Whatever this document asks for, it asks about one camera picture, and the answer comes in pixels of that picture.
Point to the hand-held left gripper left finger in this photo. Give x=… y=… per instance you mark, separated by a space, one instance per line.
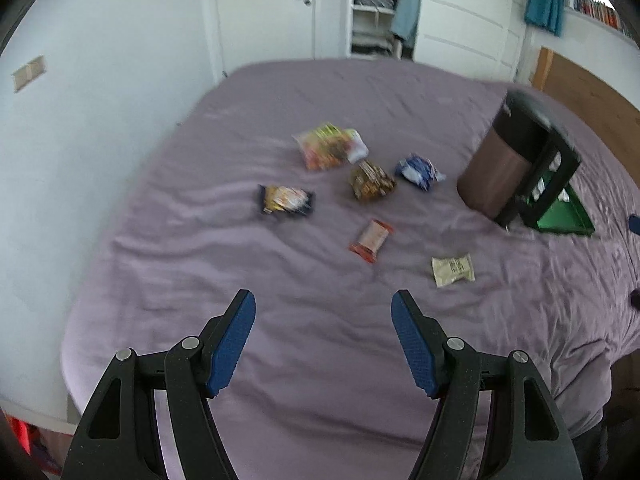
x=232 y=345

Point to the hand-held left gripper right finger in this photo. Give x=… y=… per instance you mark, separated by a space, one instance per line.
x=412 y=345

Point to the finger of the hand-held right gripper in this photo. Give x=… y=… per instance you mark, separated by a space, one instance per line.
x=635 y=223

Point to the blue white snack packet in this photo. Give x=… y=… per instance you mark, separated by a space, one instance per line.
x=417 y=170

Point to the clear bag of colourful snacks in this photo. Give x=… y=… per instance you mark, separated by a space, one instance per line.
x=325 y=146

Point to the green tray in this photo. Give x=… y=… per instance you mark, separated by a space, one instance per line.
x=570 y=216

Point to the cream snack packet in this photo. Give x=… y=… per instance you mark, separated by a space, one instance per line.
x=452 y=270

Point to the bed with purple sheet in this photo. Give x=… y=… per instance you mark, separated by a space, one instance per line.
x=250 y=260

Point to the orange white snack bar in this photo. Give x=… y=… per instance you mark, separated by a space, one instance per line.
x=372 y=237

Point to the wooden headboard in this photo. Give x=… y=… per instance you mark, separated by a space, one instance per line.
x=590 y=95

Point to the copper bin with black lid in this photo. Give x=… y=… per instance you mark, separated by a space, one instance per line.
x=495 y=170

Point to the dark blue yellow snack packet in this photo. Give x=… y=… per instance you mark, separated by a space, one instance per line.
x=285 y=199

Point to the brown gold snack packet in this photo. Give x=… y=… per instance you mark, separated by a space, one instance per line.
x=372 y=182

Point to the row of books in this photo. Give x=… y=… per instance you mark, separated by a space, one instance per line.
x=597 y=7

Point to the white wardrobe door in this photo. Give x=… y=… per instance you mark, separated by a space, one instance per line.
x=470 y=15

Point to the folded grey clothes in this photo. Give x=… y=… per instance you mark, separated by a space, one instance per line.
x=370 y=44

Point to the hanging light blue garment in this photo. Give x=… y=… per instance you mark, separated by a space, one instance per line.
x=406 y=10

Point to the open white wardrobe shelves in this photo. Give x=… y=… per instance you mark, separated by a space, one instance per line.
x=375 y=20

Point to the black frame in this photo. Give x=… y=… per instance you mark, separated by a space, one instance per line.
x=562 y=167

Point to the beige light switch panel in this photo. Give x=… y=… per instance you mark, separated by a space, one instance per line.
x=29 y=73

